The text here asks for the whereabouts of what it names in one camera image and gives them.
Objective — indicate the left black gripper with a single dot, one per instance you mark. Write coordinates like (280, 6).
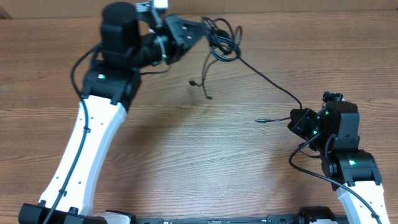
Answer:
(175, 29)

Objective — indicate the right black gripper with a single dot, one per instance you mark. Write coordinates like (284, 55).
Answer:
(300, 119)

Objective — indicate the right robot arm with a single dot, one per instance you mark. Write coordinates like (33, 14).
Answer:
(352, 172)

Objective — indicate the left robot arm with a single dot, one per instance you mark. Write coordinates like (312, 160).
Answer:
(133, 36)

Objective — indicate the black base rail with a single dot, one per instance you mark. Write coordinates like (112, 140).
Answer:
(316, 215)

